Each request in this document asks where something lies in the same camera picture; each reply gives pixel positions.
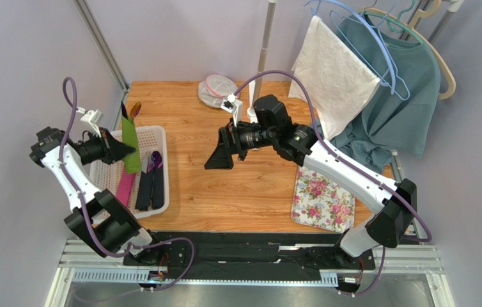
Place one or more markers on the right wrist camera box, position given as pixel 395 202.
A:
pixel 234 106

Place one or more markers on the floral pattern tray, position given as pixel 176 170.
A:
pixel 319 202

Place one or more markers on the wooden hanger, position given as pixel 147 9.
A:
pixel 445 70

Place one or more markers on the white mesh laundry bag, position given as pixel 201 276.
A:
pixel 214 88

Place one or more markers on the grey pole with white base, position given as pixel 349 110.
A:
pixel 255 85

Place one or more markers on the rainbow metallic spoon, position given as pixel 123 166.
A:
pixel 135 110

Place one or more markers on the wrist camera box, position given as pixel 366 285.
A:
pixel 91 119
pixel 234 106

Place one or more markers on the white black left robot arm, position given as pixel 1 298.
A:
pixel 97 217

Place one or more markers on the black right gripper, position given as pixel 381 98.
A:
pixel 231 142

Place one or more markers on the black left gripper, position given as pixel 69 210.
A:
pixel 112 149

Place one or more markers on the white towel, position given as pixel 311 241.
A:
pixel 338 83

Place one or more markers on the green hanger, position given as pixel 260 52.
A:
pixel 394 24

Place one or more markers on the pink napkin in basket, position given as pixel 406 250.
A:
pixel 125 186

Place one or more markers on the teal t-shirt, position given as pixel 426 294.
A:
pixel 392 121

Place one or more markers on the purple spoon in basket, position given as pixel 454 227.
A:
pixel 157 161

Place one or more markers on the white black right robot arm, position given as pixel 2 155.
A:
pixel 392 204

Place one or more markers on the blue wire hanger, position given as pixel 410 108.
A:
pixel 389 78

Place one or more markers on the green paper napkin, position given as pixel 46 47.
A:
pixel 132 162

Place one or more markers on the dark cutlery pouch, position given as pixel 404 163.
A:
pixel 150 195

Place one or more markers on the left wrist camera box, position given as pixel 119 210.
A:
pixel 91 119

